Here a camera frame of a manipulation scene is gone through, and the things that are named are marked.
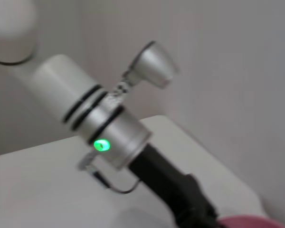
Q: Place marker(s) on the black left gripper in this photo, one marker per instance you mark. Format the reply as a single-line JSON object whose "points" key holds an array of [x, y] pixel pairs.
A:
{"points": [[171, 183]]}

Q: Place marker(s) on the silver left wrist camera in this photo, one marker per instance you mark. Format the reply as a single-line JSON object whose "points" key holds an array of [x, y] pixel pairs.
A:
{"points": [[154, 64]]}

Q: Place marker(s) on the pink plastic bowl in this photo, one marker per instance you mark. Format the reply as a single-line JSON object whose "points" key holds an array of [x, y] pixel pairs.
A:
{"points": [[256, 223]]}

